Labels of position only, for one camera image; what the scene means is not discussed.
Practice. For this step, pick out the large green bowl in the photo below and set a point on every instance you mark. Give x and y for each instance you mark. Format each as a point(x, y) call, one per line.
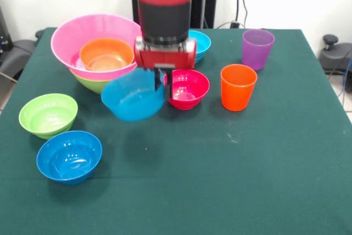
point(88, 83)

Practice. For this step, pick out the orange cup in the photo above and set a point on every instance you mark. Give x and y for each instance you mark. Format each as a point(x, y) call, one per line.
point(237, 89)

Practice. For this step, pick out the orange bowl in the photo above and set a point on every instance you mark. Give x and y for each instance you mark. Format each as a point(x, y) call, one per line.
point(107, 50)

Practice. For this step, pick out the small red bowl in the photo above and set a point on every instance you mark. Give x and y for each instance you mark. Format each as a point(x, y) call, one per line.
point(189, 86)

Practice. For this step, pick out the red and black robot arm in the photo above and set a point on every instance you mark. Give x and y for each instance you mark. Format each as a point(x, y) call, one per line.
point(165, 6)

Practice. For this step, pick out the wide light blue bowl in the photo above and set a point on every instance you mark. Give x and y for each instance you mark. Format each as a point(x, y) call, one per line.
point(132, 100)

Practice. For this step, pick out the large pink bowl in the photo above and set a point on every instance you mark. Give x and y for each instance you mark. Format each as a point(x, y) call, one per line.
point(71, 34)

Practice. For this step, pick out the dark blue bowl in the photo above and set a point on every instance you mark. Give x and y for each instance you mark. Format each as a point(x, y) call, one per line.
point(68, 158)

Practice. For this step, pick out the black round knob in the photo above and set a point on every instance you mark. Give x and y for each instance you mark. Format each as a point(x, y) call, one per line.
point(39, 34)

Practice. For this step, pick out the black equipment with knob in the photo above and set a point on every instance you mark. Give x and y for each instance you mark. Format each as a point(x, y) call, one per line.
point(334, 56)

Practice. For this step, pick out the small light blue footed bowl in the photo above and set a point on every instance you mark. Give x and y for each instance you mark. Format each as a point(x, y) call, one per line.
point(202, 46)

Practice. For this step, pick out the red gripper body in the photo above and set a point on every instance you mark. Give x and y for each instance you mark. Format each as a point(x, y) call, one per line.
point(165, 57)

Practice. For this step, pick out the small green bowl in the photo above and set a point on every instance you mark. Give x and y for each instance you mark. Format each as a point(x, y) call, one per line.
point(46, 114)

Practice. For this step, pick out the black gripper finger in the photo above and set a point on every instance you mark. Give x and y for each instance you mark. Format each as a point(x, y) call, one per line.
point(168, 86)
point(158, 81)

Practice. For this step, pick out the purple cup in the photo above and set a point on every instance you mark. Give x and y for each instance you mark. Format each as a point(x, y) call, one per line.
point(257, 52)

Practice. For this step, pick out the dark green tablecloth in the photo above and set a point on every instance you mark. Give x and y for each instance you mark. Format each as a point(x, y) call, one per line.
point(247, 149)

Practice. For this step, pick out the black and grey equipment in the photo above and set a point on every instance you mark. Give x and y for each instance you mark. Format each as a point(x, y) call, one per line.
point(16, 53)

